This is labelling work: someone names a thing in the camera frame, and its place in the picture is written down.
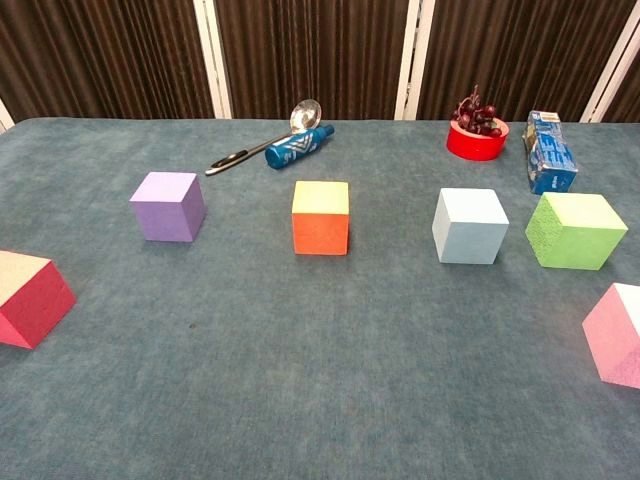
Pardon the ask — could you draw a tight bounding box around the blue plastic packet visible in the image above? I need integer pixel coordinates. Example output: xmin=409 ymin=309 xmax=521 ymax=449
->
xmin=521 ymin=110 xmax=580 ymax=196

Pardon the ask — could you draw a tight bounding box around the orange cube with yellow face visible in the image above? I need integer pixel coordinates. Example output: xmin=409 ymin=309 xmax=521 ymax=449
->
xmin=291 ymin=180 xmax=350 ymax=257

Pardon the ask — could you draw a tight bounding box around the red cube with beige face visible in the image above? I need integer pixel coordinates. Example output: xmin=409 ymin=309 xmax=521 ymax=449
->
xmin=0 ymin=249 xmax=78 ymax=350

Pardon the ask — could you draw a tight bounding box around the steel ladle with black handle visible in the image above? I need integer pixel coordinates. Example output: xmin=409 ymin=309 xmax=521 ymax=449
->
xmin=204 ymin=98 xmax=323 ymax=177

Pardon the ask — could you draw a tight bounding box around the blue-grey table cloth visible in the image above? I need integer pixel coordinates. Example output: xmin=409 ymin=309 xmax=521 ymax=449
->
xmin=0 ymin=117 xmax=640 ymax=480

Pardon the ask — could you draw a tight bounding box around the light blue foam cube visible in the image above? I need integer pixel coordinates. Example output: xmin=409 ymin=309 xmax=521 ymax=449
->
xmin=431 ymin=187 xmax=510 ymax=265

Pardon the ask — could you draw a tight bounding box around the pink cube with white face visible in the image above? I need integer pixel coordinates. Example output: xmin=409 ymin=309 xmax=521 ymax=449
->
xmin=581 ymin=282 xmax=640 ymax=390

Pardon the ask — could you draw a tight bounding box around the blue spray bottle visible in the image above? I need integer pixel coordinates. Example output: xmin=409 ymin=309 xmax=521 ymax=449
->
xmin=264 ymin=123 xmax=336 ymax=170

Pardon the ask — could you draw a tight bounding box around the red bowl with grapes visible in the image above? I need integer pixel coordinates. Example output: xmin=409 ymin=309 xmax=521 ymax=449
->
xmin=445 ymin=118 xmax=511 ymax=162

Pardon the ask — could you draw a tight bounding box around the green foam cube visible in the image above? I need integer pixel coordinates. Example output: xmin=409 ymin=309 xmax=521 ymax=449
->
xmin=524 ymin=192 xmax=629 ymax=272

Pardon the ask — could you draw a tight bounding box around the purple foam cube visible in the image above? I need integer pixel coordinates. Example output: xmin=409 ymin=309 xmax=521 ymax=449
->
xmin=128 ymin=171 xmax=208 ymax=244

